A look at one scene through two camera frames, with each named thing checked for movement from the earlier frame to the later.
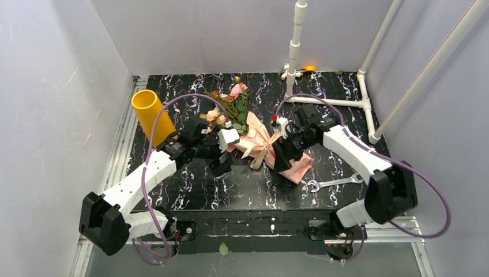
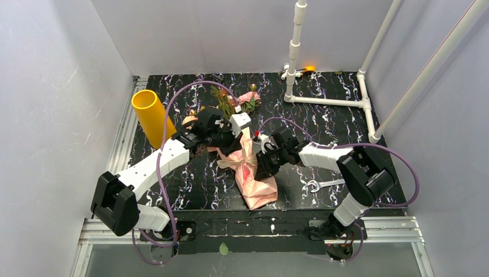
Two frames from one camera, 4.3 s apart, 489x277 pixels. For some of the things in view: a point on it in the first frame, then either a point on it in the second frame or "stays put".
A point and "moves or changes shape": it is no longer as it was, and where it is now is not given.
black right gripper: (283, 152) -> (265, 162)
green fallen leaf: (224, 249) stays put
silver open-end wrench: (357, 178) stays put
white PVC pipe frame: (289, 71) stays put
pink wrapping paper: (256, 142) moves or changes shape
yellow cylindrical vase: (147, 107) stays put
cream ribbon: (255, 163) moves or changes shape
